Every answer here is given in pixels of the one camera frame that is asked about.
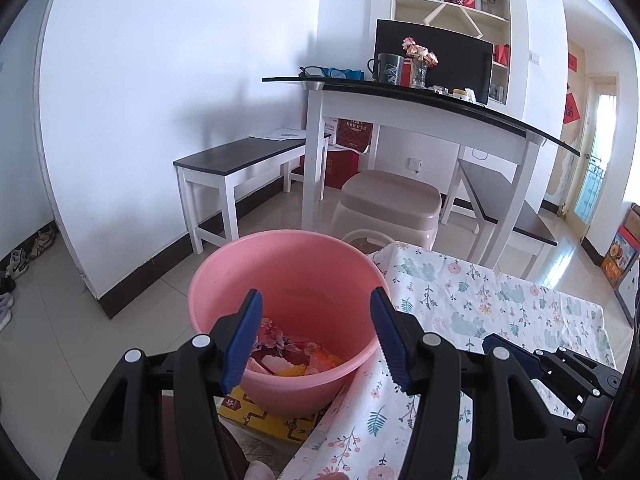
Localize colourful fruit box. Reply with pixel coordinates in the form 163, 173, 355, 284
600, 225, 640, 288

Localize pink plastic bucket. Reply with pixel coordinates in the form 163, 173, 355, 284
188, 230, 388, 418

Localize glass panel door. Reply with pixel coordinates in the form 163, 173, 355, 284
572, 74, 626, 241

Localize dark grey mug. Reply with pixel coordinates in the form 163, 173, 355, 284
367, 53, 405, 85

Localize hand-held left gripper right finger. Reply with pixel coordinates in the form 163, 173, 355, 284
369, 287, 583, 480

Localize dark red shopping bag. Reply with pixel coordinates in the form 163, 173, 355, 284
336, 119, 373, 153

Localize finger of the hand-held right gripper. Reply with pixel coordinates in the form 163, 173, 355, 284
534, 347, 621, 398
482, 332, 543, 381

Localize red plastic bag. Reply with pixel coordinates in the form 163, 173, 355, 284
248, 345, 306, 376

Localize beige plastic stool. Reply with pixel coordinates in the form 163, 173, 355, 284
330, 170, 443, 251

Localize glass-top white table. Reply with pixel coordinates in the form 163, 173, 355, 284
262, 76, 581, 268

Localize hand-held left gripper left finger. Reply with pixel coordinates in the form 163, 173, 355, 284
56, 288, 263, 480

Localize white wall shelf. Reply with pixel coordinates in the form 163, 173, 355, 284
391, 0, 512, 107

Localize white sneaker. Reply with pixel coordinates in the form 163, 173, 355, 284
7, 247, 31, 281

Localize dark-top white bench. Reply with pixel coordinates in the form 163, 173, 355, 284
440, 158, 558, 281
173, 136, 332, 255

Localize white papers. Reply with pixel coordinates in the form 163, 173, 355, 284
250, 127, 308, 140

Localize vase with pink flowers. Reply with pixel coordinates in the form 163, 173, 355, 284
402, 36, 439, 89

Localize grey sneaker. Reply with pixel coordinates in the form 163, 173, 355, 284
27, 225, 58, 261

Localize yellow patterned flat box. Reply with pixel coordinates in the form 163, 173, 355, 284
217, 385, 331, 446

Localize blue plastic item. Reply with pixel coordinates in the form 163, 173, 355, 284
322, 66, 365, 81

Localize floral printed tablecloth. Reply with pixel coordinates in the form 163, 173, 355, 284
290, 241, 617, 480

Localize black monitor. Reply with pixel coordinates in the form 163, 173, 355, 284
375, 19, 493, 106

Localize large yellow foam net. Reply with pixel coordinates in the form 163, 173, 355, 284
277, 355, 346, 377

